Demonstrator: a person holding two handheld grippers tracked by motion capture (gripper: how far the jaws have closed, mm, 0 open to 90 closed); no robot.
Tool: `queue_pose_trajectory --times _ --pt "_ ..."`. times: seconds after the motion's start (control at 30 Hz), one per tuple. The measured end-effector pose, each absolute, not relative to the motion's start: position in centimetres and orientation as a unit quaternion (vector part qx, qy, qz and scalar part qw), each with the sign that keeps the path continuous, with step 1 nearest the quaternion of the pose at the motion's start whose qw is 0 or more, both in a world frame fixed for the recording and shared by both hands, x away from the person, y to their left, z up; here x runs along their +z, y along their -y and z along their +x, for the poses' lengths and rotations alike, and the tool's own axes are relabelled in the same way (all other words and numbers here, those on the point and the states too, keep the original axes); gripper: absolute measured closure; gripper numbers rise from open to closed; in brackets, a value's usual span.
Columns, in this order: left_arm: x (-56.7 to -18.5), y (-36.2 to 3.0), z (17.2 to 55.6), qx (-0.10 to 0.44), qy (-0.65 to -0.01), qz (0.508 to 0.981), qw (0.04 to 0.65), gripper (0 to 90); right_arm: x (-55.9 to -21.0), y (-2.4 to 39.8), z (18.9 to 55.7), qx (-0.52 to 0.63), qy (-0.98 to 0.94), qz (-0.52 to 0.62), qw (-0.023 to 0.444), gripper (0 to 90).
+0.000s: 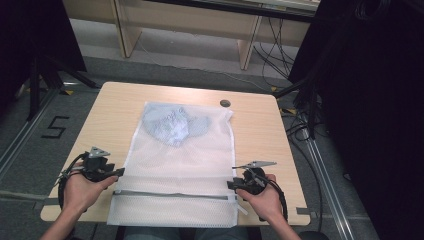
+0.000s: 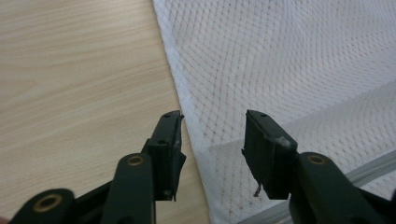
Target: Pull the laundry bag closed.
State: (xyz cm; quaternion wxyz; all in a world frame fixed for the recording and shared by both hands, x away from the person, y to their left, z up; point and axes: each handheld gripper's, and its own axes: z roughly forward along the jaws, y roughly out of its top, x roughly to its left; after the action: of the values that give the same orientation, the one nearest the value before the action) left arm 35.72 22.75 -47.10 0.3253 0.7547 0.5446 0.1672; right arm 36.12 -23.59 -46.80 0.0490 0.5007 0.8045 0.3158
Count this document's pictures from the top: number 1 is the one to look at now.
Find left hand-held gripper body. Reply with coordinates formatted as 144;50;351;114
81;146;116;183

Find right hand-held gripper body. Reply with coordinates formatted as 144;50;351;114
232;160;278;196

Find white mesh laundry bag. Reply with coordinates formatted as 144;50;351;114
106;101;249;229

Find person's right hand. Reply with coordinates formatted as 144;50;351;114
236;174;284;224

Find person's left hand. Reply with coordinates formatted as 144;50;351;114
63;162;119;214

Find person's legs in jeans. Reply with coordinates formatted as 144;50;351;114
122;225;250;240

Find light blue garment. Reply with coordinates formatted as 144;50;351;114
141;104;213;148

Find black round stool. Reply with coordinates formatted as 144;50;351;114
297;230;331;240

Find black metal stand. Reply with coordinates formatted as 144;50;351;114
25;54;102;122
273;74;323;141

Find black curtain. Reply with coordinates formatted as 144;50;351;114
0;0;88;113
287;0;424;240

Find light wooden desk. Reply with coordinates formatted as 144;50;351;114
61;0;322;71

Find right hand-held gripper cable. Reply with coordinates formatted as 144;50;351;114
248;168;290;223

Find black floor cables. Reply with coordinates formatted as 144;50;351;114
280;108;326;234

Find grey metal floor rail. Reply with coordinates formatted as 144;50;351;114
0;87;63;181
299;128;355;240

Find grey metal cross rail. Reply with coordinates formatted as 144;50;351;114
0;189;64;206

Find thin white floor cable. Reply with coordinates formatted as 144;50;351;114
137;38;269;94

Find bundle of black cables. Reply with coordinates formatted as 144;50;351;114
252;16;301;81

